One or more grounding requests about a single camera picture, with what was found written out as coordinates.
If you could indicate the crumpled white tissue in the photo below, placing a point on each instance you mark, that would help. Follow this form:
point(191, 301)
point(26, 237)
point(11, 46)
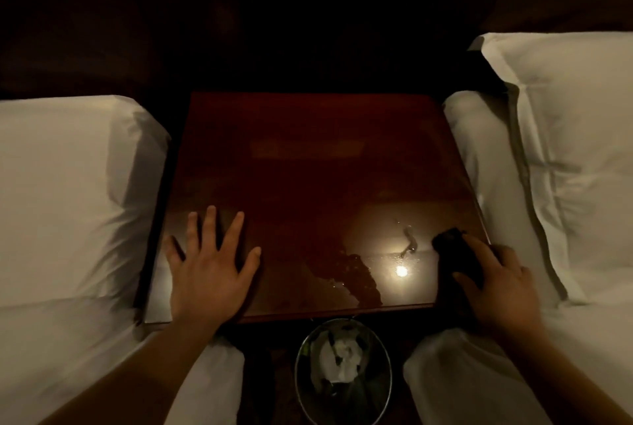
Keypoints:
point(341, 355)

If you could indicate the person's left thumb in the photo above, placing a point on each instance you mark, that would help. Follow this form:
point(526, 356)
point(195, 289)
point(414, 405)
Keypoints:
point(249, 264)

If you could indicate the person's left little finger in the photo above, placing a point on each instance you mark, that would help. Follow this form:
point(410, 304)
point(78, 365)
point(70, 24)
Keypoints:
point(174, 251)

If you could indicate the person's left hand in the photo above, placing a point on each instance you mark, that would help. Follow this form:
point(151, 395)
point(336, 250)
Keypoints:
point(205, 281)

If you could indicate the person's left middle finger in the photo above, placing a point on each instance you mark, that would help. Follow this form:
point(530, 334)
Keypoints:
point(211, 228)

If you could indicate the white bed with pillow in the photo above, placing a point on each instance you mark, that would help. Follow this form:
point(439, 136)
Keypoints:
point(474, 152)

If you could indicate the person's left forearm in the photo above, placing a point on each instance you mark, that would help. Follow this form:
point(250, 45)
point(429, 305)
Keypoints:
point(133, 380)

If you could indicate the dark wooden nightstand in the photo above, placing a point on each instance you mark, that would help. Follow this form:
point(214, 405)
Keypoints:
point(316, 182)

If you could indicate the shiny metal waste bin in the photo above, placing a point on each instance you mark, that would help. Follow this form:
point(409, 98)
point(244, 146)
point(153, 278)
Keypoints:
point(368, 390)

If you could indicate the white pillow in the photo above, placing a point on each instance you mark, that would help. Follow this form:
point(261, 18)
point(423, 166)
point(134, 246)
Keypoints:
point(578, 142)

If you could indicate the person's right thumb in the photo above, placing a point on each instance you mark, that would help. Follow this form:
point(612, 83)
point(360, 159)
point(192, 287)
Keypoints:
point(467, 287)

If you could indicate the person's right hand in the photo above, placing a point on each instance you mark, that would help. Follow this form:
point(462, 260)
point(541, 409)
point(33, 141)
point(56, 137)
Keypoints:
point(509, 296)

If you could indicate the white bed without pillow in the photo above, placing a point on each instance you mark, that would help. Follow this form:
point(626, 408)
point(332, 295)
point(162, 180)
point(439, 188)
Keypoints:
point(64, 202)

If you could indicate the person's right forearm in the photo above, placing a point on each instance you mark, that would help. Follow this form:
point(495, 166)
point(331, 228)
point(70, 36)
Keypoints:
point(568, 380)

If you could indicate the dark cleaning cloth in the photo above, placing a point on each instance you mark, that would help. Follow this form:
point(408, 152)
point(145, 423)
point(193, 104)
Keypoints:
point(452, 249)

